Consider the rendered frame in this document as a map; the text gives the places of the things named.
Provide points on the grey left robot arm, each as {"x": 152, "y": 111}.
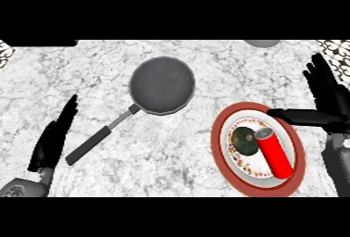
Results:
{"x": 28, "y": 185}

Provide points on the black appliance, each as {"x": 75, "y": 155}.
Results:
{"x": 38, "y": 43}

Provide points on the red can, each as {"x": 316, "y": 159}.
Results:
{"x": 275, "y": 155}

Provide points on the dark grey frying pan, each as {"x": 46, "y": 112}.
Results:
{"x": 160, "y": 86}

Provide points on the grey round object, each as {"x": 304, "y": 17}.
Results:
{"x": 261, "y": 43}

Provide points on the red-rimmed white plate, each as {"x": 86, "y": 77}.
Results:
{"x": 236, "y": 172}

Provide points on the dark green squash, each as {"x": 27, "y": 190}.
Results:
{"x": 245, "y": 141}

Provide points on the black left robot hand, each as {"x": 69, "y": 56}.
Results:
{"x": 50, "y": 140}

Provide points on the black white patterned object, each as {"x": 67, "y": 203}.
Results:
{"x": 5, "y": 55}
{"x": 340, "y": 55}

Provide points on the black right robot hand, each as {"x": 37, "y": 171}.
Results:
{"x": 328, "y": 102}

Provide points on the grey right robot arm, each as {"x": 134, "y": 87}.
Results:
{"x": 338, "y": 163}

